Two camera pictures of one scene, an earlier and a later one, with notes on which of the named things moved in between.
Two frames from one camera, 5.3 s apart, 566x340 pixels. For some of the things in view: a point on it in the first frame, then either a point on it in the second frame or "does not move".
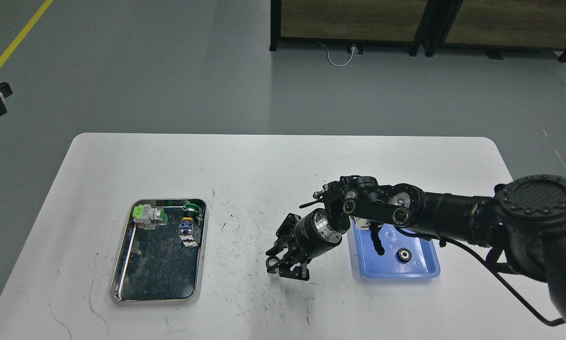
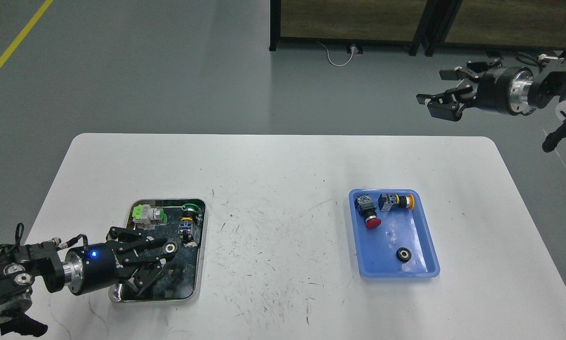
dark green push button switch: [185, 228] does not move
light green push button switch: [147, 217] does not move
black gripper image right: [315, 232] to [509, 89]
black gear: [403, 255] does not move
